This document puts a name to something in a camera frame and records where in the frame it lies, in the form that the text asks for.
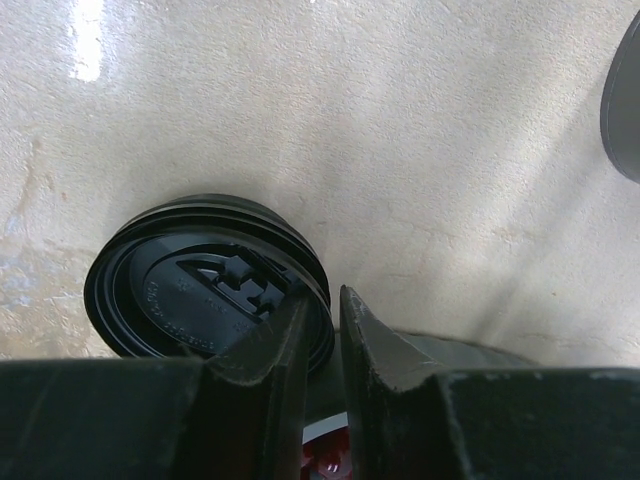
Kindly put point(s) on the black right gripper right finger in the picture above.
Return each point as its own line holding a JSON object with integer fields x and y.
{"x": 414, "y": 417}

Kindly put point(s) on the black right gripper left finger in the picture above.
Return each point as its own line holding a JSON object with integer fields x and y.
{"x": 237, "y": 416}

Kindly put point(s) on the green paper coffee cup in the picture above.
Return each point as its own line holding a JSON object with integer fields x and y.
{"x": 326, "y": 450}

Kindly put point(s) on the black coffee cup lid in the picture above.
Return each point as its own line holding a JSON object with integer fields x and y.
{"x": 196, "y": 274}

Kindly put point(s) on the grey straw holder cup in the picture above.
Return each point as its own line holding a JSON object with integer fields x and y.
{"x": 619, "y": 109}

